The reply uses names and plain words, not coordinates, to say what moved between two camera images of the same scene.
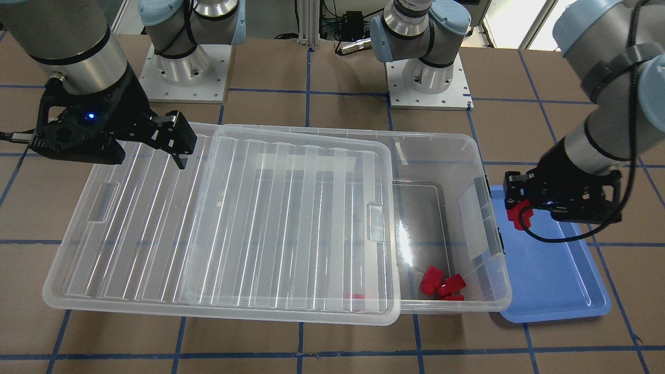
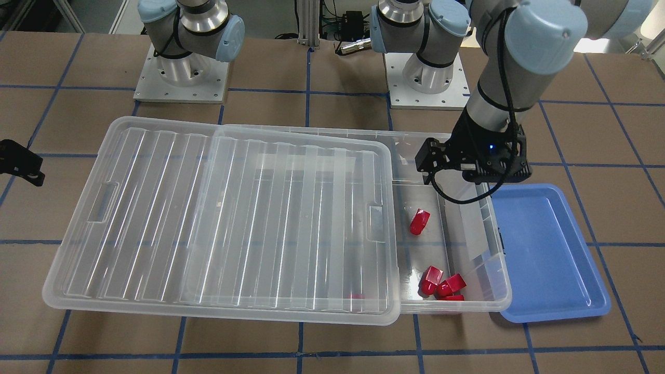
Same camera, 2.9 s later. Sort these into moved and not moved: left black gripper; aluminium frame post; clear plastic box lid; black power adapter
Moved: left black gripper
Not moved: aluminium frame post; black power adapter; clear plastic box lid
